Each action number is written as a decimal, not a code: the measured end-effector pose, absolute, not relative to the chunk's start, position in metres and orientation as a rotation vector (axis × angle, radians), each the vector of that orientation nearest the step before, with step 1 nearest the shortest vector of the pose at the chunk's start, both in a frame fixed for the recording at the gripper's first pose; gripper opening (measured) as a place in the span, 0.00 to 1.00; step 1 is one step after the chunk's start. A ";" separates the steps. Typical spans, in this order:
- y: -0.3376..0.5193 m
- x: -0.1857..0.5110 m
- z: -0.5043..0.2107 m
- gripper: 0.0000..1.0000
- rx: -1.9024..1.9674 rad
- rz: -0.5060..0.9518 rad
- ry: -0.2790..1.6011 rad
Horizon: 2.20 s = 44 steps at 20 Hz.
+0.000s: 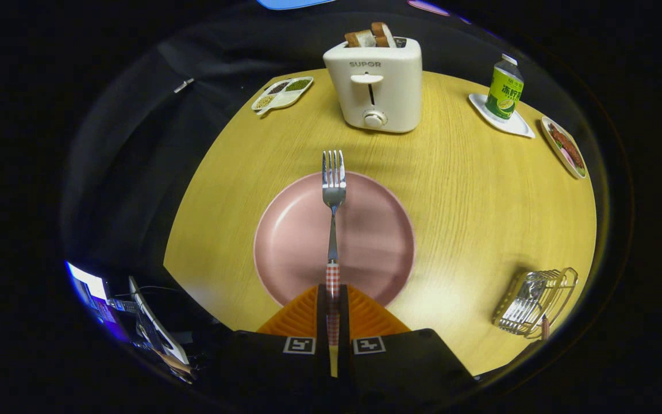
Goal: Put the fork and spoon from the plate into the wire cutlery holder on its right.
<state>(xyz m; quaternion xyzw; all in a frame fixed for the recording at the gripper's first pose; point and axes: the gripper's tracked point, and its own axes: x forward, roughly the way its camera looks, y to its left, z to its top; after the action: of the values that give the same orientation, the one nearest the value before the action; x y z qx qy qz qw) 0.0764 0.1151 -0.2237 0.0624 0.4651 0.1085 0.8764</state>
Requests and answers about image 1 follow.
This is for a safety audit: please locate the white toaster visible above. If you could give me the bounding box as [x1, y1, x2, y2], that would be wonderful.
[323, 36, 424, 134]

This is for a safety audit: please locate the fork with red checked handle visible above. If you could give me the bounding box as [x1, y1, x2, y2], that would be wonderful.
[322, 149, 347, 347]

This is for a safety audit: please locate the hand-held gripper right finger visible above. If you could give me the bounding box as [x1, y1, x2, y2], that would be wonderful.
[338, 283, 476, 406]

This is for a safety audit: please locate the pink plate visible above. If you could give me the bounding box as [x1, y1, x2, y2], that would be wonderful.
[253, 171, 416, 308]

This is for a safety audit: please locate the lit computer screen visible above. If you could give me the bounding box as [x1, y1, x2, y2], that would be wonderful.
[66, 260, 130, 346]

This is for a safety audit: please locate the white divided snack dish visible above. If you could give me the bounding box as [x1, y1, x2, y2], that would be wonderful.
[251, 76, 314, 116]

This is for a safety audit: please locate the silver laptop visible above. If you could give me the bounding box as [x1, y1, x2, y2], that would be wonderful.
[128, 276, 191, 366]

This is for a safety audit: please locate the white plate of food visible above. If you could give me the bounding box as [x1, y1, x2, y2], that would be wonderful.
[540, 116, 588, 180]

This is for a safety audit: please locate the bread slice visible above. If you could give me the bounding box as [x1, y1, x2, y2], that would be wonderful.
[371, 22, 398, 48]
[344, 30, 378, 48]

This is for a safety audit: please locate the green label drink bottle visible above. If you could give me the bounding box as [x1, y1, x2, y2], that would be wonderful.
[484, 53, 525, 121]

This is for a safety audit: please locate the white coaster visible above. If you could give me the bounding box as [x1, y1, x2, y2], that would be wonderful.
[468, 93, 536, 139]

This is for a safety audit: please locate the metal wire cutlery basket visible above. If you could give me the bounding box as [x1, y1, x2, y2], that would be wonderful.
[492, 267, 579, 340]

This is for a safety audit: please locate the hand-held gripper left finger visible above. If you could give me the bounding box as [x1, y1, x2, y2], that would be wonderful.
[210, 283, 332, 406]

